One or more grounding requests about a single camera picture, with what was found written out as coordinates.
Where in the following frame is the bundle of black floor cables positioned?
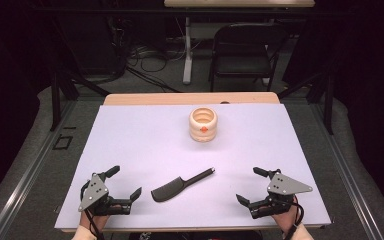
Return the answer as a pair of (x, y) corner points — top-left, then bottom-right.
(113, 19), (188, 94)

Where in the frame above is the aluminium floor rail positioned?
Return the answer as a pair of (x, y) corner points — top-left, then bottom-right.
(0, 99), (78, 240)
(309, 103), (384, 240)

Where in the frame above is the black spatula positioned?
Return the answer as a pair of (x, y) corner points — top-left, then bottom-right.
(150, 167), (216, 203)

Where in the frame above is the person's left hand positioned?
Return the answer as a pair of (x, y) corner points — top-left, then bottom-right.
(79, 203), (123, 232)

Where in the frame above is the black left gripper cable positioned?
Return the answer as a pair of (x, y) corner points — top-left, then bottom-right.
(79, 179), (106, 240)

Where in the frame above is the person's dark clothing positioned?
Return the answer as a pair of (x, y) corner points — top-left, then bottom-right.
(128, 229), (264, 240)

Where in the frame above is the black folding chair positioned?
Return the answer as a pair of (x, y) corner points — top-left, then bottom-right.
(208, 22), (289, 93)

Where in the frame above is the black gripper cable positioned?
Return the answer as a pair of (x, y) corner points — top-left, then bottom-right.
(79, 179), (106, 240)
(284, 196), (305, 240)

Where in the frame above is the person's right hand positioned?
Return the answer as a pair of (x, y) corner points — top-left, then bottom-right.
(271, 196), (303, 235)

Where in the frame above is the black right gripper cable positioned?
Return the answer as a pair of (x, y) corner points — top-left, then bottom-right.
(284, 196), (305, 240)

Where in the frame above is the white table mat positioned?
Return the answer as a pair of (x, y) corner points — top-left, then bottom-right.
(53, 103), (333, 230)

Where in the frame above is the white-legged wooden desk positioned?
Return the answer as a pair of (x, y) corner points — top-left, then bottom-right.
(163, 0), (316, 86)

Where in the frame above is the wooden table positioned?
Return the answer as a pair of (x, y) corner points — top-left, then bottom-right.
(61, 92), (325, 234)

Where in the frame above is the black metal stand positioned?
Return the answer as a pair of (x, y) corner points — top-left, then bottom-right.
(48, 71), (112, 133)
(277, 71), (335, 136)

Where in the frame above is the black frame crossbar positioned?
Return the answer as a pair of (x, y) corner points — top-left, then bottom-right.
(29, 7), (348, 17)

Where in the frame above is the cream ribbed cup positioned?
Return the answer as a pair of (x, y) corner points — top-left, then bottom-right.
(188, 106), (219, 143)

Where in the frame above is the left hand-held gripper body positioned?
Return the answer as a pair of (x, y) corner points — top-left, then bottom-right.
(78, 171), (133, 217)

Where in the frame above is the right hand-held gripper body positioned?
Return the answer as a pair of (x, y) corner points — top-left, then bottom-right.
(249, 171), (314, 220)

